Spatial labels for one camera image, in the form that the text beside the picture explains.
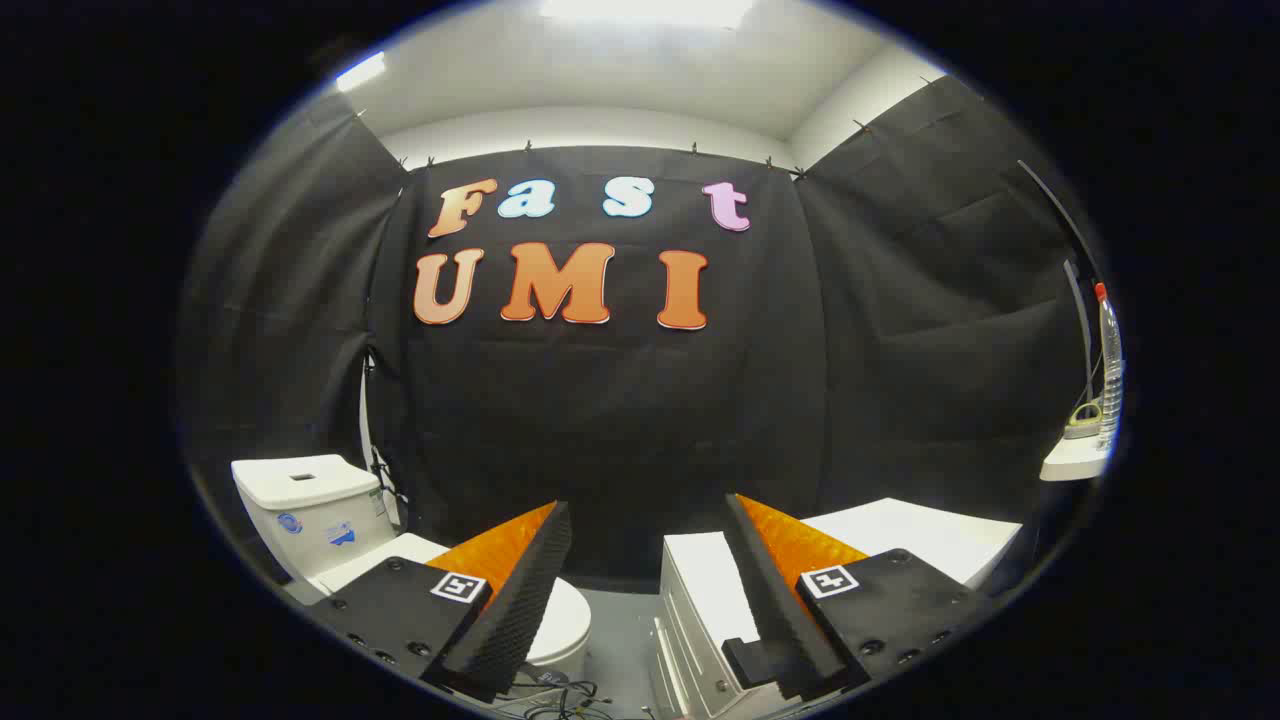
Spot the black backdrop cloth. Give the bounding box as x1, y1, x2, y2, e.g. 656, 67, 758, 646
180, 75, 1101, 593

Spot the clear plastic bottle red cap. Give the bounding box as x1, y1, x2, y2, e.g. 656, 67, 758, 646
1093, 282, 1127, 453

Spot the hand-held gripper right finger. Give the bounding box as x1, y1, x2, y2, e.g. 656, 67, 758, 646
720, 492, 993, 703

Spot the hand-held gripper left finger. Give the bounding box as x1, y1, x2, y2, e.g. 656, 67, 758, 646
305, 500, 573, 703

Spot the white drawer cabinet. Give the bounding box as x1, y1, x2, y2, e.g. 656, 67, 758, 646
648, 497, 1024, 719

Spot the white toilet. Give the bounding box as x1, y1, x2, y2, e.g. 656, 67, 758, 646
232, 454, 593, 691

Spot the ceiling light panel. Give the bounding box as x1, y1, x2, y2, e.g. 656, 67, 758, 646
540, 0, 757, 29

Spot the black curved pole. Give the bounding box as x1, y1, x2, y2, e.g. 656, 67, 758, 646
1018, 160, 1103, 406

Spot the tangle of black cables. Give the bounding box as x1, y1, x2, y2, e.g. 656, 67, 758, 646
498, 668, 623, 720

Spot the white wall shelf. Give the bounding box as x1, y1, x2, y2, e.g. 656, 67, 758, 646
1040, 435, 1114, 483

